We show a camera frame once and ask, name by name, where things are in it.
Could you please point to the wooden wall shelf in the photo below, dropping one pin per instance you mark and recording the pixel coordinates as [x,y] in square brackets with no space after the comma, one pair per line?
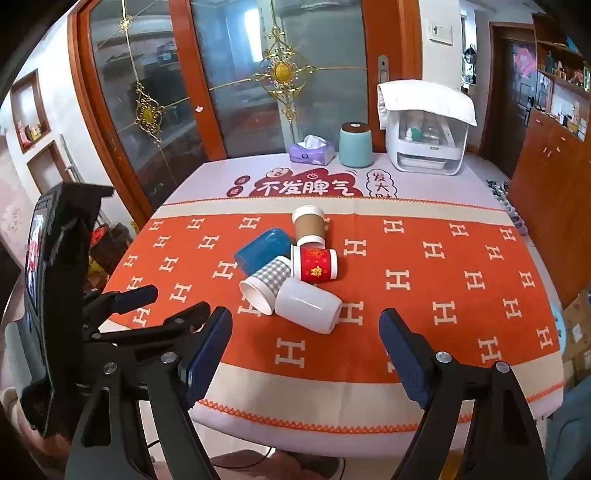
[561,60]

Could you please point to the white plastic cup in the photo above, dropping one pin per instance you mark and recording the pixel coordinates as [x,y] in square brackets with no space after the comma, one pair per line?
[307,304]

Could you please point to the blue plastic cup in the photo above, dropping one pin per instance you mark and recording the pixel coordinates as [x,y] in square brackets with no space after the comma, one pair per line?
[261,251]

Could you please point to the orange patterned blanket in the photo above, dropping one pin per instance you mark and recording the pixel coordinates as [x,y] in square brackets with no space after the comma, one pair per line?
[438,286]

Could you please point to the glass sliding door with gold ornaments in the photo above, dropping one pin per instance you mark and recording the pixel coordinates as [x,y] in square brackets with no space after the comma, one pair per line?
[240,83]

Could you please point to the cardboard box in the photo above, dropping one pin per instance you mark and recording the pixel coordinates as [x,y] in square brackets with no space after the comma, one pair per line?
[577,323]

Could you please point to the orange patterned tablecloth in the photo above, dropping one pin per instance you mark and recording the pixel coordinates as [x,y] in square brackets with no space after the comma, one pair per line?
[207,184]

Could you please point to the red printed bag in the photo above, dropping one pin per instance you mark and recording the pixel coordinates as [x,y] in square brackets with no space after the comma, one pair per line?
[108,249]

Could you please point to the white wall switch panel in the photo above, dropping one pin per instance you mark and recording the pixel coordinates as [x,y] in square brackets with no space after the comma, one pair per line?
[441,32]

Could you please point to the white countertop appliance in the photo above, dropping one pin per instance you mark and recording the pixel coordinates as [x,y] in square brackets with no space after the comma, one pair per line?
[429,147]

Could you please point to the dark wooden door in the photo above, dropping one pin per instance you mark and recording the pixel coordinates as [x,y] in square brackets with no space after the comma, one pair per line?
[505,101]

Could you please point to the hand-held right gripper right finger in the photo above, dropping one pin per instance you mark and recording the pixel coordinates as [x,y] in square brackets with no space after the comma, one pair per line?
[406,360]

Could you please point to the teal canister with brown lid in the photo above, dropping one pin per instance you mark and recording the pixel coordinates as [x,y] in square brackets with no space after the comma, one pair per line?
[356,145]

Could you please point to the grey checked paper cup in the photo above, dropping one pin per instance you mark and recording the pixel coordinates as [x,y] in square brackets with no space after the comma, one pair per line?
[268,281]

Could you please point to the red door decoration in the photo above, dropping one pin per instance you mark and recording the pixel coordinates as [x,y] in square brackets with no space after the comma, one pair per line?
[525,60]

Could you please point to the wooden cabinet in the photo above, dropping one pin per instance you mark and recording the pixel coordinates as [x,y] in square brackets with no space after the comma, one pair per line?
[549,184]

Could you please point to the red printed paper cup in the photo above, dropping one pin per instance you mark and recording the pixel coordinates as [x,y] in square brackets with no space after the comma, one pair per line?
[316,264]

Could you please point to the row of shoes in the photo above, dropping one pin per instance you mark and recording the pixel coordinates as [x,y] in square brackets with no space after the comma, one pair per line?
[508,203]

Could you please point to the white folded towel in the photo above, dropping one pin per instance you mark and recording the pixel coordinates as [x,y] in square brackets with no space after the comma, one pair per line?
[425,94]

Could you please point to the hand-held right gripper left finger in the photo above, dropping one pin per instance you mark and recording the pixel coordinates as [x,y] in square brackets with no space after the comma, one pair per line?
[210,355]

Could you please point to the brown sleeve paper cup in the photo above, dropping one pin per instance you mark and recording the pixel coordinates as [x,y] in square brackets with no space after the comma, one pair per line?
[310,226]

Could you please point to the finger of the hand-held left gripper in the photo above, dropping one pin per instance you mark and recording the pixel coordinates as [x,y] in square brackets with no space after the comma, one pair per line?
[136,297]
[184,321]

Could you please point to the purple tissue box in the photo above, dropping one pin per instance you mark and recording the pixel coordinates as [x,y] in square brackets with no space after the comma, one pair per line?
[311,152]

